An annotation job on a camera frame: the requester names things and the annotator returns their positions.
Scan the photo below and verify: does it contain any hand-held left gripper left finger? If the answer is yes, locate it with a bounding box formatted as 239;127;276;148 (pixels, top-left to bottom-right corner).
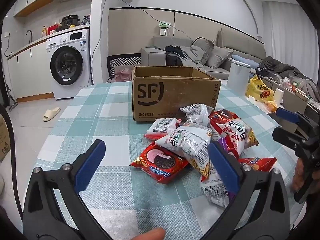
22;139;107;238

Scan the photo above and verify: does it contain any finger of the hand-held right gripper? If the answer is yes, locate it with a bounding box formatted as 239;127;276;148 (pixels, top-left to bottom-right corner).
272;127;309;153
276;107;313;137

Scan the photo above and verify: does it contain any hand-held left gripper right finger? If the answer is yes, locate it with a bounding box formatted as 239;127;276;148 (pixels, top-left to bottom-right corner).
208;141;291;238

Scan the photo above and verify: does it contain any white purple snack packet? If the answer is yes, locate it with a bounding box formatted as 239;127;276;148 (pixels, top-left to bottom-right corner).
200;137;238;208

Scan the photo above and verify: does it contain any red spicy strip packet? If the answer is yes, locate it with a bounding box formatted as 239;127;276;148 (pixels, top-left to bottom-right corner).
209;109;259;157

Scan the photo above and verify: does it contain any large white silver snack packet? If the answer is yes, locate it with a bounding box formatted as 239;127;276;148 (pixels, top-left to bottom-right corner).
155;126;213;178

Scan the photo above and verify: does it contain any small silver white snack packet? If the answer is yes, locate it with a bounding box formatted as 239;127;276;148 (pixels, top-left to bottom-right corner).
179;103;215;130

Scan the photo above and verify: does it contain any red pink cream cookie packet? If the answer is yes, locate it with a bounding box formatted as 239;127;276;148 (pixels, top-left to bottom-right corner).
130;142;190;183

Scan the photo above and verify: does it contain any white red-edged snack packet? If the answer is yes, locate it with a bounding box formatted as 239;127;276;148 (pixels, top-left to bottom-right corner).
145;117;181;140

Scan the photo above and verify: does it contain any brown cardboard box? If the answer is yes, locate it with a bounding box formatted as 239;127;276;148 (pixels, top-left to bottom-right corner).
132;66;222;122

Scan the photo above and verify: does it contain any person's right hand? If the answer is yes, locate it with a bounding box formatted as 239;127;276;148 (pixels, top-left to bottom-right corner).
292;158;307;193

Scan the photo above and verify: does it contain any person's left hand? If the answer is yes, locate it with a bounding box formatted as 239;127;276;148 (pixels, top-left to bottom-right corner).
131;227;166;240

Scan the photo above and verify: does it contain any white paper roll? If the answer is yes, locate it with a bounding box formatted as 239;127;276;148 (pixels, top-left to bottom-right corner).
272;88;285;105

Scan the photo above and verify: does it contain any yellow plastic bag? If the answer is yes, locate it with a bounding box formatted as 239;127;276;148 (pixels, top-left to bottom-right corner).
245;75;275;103

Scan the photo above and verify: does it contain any dark clothing pile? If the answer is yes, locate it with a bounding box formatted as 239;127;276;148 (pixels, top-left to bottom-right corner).
260;56;315;98

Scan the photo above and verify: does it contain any white cylindrical container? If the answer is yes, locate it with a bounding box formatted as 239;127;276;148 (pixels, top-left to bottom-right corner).
227;59;251;97

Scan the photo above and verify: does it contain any beige slipper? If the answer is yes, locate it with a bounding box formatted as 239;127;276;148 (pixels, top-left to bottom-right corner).
43;107;61;122

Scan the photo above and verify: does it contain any white curtain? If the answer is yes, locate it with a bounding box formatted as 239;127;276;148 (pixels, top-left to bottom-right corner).
269;2;313;80

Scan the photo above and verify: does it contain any light grey pillow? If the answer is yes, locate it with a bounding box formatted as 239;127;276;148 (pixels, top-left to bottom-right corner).
206;45;234;69

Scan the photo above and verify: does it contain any floor cardboard box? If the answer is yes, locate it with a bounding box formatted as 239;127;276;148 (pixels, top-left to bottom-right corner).
0;115;11;162

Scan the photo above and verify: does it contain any pink cloth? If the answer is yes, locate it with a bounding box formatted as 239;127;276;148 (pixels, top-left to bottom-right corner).
111;67;133;82

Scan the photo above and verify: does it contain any stick vacuum cleaner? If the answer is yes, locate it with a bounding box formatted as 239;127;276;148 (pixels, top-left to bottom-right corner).
5;80;18;112

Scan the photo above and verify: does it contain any white washing machine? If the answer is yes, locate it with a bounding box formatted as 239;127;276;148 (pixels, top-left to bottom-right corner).
46;29;92;100

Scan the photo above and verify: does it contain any dark grey pillow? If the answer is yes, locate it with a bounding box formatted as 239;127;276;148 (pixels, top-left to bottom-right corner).
191;37;215;65

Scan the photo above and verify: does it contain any black white patterned basket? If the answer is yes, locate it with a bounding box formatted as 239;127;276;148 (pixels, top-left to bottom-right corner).
107;53;142;78

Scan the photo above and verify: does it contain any white kitchen counter cabinet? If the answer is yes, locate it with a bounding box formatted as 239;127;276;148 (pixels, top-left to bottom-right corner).
6;39;54;99

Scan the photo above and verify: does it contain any grey hoodie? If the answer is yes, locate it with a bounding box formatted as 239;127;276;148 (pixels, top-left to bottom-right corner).
181;45;207;68

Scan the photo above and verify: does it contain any dark jacket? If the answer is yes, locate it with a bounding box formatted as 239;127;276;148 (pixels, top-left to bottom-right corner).
164;45;184;67

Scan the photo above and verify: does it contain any grey sofa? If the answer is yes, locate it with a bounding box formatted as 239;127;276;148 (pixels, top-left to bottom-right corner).
140;27;267;80

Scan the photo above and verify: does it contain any black pressure cooker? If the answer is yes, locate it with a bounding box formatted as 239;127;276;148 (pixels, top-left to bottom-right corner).
61;15;80;29

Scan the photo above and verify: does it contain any white wall power socket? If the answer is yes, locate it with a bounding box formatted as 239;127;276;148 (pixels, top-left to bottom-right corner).
158;21;173;36

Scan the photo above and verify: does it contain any black wall cable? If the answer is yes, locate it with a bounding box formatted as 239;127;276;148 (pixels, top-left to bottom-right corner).
101;0;194;40

